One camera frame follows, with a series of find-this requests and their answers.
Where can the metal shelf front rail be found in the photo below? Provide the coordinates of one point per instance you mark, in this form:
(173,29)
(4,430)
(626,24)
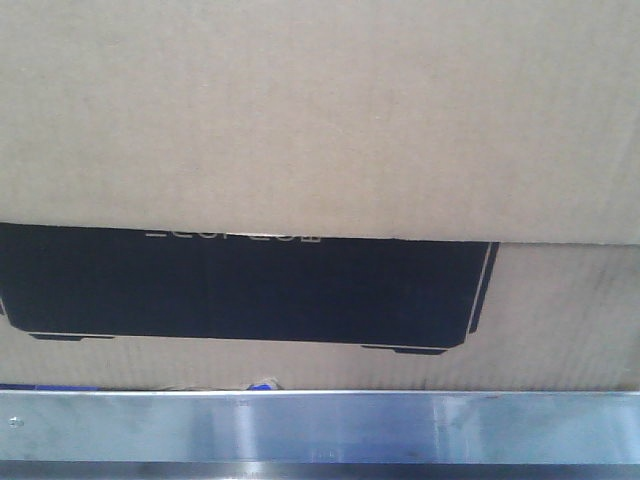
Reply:
(319,435)

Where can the blue plastic storage bin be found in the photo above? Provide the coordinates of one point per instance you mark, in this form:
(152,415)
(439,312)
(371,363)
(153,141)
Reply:
(264,385)

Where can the brown cardboard box black print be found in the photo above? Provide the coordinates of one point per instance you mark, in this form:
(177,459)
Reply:
(200,195)

